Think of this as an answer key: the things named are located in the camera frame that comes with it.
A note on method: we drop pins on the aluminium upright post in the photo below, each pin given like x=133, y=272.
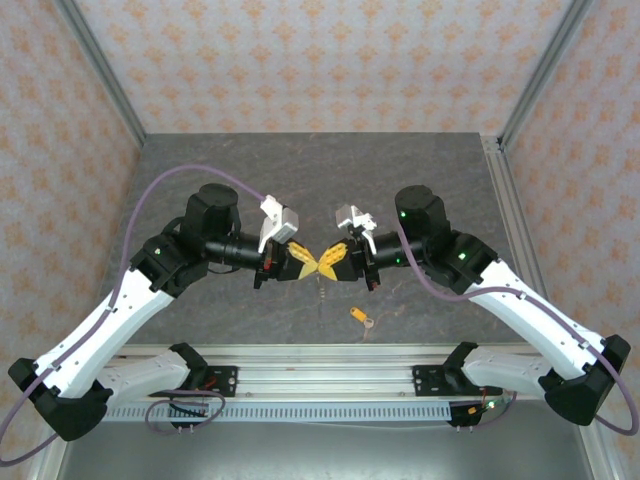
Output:
x=100, y=70
x=545, y=70

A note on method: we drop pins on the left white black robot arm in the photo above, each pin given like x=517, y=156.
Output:
x=95, y=340

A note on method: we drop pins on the aluminium frame leg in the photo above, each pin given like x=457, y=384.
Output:
x=45, y=471
x=595, y=450

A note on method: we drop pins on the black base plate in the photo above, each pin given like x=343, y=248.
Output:
x=225, y=380
x=427, y=382

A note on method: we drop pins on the black electronics bracket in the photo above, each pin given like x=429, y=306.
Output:
x=460, y=420

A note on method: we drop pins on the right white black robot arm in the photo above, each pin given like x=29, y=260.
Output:
x=550, y=325

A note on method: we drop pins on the aluminium side rail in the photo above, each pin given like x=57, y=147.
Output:
x=500, y=170

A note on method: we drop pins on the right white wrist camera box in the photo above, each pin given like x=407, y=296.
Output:
x=350, y=216

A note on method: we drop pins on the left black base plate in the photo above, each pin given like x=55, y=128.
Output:
x=225, y=380

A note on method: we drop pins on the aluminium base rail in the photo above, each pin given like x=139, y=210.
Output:
x=325, y=380

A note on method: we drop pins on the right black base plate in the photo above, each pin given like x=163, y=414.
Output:
x=427, y=382

